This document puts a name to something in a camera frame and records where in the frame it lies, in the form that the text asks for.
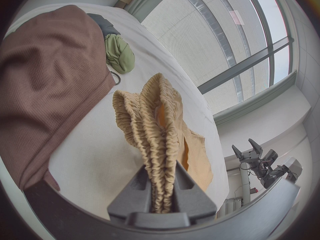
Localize window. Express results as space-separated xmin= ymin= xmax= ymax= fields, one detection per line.
xmin=140 ymin=0 xmax=298 ymax=114

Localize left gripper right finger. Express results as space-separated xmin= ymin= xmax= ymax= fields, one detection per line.
xmin=172 ymin=159 xmax=217 ymax=221

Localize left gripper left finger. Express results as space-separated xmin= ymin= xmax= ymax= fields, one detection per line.
xmin=107 ymin=164 xmax=153 ymax=221

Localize tan shorts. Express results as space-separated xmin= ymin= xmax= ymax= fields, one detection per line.
xmin=112 ymin=73 xmax=214 ymax=213

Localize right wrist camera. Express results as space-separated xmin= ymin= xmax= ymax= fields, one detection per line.
xmin=262 ymin=148 xmax=279 ymax=163

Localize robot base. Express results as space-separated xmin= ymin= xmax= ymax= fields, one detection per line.
xmin=217 ymin=163 xmax=262 ymax=217

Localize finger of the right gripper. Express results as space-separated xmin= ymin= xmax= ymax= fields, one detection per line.
xmin=231 ymin=145 xmax=245 ymax=162
xmin=248 ymin=138 xmax=263 ymax=155

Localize green garment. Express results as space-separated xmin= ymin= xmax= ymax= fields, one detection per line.
xmin=104 ymin=33 xmax=136 ymax=75

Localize bed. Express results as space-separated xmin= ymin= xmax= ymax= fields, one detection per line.
xmin=5 ymin=0 xmax=230 ymax=217

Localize brown garment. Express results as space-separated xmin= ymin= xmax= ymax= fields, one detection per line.
xmin=0 ymin=5 xmax=122 ymax=192

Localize black garment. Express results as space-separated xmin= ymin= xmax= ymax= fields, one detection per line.
xmin=86 ymin=13 xmax=122 ymax=36

